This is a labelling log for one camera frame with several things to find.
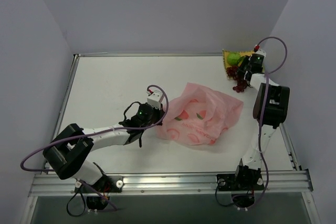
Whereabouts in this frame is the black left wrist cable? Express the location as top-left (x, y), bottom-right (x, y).
top-left (118, 100), bottom-right (142, 126)

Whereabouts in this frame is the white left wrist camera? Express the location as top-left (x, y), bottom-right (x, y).
top-left (147, 90), bottom-right (163, 110)

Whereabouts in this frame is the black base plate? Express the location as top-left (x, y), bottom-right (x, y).
top-left (216, 173), bottom-right (265, 191)
top-left (71, 173), bottom-right (123, 195)

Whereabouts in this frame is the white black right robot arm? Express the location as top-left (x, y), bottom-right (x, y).
top-left (233, 52), bottom-right (290, 189)

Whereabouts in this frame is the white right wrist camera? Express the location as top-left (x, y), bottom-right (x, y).
top-left (254, 45), bottom-right (266, 57)

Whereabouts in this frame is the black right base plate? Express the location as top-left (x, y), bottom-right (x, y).
top-left (216, 173), bottom-right (265, 191)

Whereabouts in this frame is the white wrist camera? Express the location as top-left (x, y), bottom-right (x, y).
top-left (147, 90), bottom-right (163, 110)
top-left (254, 45), bottom-right (266, 57)

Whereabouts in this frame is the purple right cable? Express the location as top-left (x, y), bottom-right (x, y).
top-left (230, 36), bottom-right (288, 206)

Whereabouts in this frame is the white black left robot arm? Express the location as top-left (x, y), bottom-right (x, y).
top-left (43, 103), bottom-right (165, 192)

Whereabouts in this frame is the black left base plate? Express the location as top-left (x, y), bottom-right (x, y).
top-left (71, 173), bottom-right (123, 195)

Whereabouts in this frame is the aluminium front rail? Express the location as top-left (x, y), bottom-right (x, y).
top-left (29, 170), bottom-right (313, 197)

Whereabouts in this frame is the yellow woven mat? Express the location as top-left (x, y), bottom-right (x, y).
top-left (222, 49), bottom-right (253, 80)

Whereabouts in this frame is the pink plastic bag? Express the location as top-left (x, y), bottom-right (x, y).
top-left (156, 83), bottom-right (244, 145)

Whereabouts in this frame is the red fake grape bunch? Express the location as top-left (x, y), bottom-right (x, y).
top-left (226, 66), bottom-right (248, 93)

